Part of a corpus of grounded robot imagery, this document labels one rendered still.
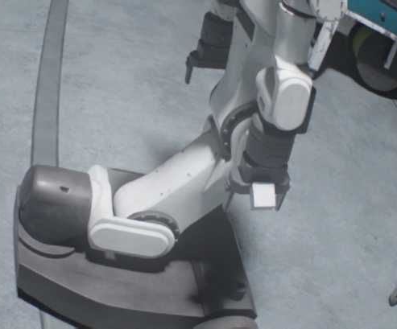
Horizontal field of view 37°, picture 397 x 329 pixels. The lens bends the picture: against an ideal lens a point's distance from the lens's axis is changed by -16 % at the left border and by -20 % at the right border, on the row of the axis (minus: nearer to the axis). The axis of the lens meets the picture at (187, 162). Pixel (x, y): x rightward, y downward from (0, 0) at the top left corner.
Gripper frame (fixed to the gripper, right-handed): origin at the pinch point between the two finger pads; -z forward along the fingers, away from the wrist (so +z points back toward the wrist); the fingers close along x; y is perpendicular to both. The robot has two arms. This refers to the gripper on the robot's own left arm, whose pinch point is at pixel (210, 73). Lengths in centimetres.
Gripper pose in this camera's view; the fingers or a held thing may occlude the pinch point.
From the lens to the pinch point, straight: 167.5
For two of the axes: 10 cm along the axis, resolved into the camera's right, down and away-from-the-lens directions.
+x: 9.7, 0.2, 2.3
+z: 1.6, -7.7, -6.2
